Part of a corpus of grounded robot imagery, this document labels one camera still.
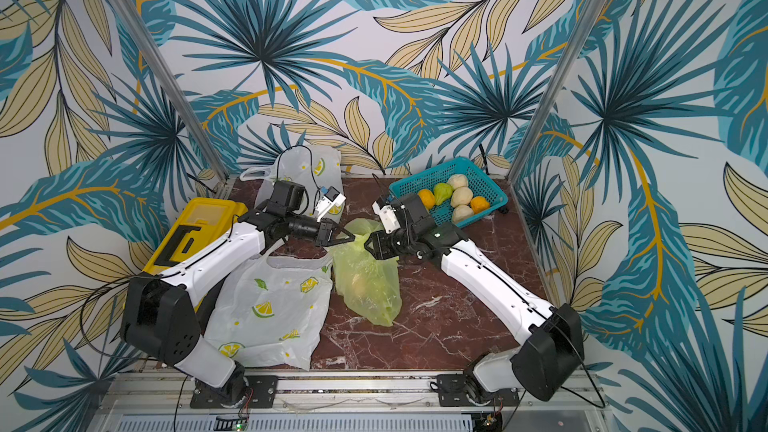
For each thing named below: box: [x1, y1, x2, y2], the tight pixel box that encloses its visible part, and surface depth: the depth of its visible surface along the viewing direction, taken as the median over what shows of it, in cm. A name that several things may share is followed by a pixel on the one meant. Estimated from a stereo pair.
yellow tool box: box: [143, 197, 249, 275], surface depth 85 cm
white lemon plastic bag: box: [203, 254, 333, 371], surface depth 85 cm
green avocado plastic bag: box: [329, 217, 403, 327], surface depth 79 cm
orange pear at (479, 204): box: [470, 196, 490, 214], surface depth 109 cm
